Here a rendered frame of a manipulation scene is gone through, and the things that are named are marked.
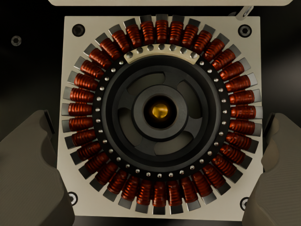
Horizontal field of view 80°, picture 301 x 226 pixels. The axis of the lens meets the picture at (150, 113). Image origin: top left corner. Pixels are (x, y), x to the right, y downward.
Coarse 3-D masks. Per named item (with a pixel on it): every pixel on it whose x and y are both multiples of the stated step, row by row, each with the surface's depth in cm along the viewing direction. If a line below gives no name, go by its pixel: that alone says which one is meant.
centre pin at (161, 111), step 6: (150, 102) 11; (156, 102) 11; (162, 102) 11; (168, 102) 11; (150, 108) 11; (156, 108) 11; (162, 108) 11; (168, 108) 11; (174, 108) 11; (150, 114) 11; (156, 114) 11; (162, 114) 11; (168, 114) 11; (174, 114) 11; (150, 120) 11; (156, 120) 11; (162, 120) 11; (168, 120) 11; (156, 126) 11; (162, 126) 11
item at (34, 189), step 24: (48, 120) 10; (0, 144) 8; (24, 144) 8; (48, 144) 8; (0, 168) 7; (24, 168) 7; (48, 168) 7; (0, 192) 6; (24, 192) 6; (48, 192) 6; (0, 216) 5; (24, 216) 5; (48, 216) 5; (72, 216) 6
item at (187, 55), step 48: (96, 48) 10; (144, 48) 10; (192, 48) 10; (96, 96) 10; (144, 96) 11; (240, 96) 10; (96, 144) 10; (144, 144) 12; (192, 144) 12; (240, 144) 9; (144, 192) 9; (192, 192) 9
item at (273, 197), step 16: (272, 128) 10; (288, 128) 9; (272, 144) 8; (288, 144) 8; (272, 160) 8; (288, 160) 7; (272, 176) 6; (288, 176) 6; (256, 192) 6; (272, 192) 6; (288, 192) 6; (256, 208) 6; (272, 208) 5; (288, 208) 5; (256, 224) 6; (272, 224) 5; (288, 224) 5
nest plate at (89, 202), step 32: (64, 32) 14; (96, 32) 14; (224, 32) 14; (256, 32) 14; (64, 64) 14; (256, 64) 13; (192, 96) 13; (128, 128) 13; (64, 160) 13; (256, 160) 13; (96, 192) 13
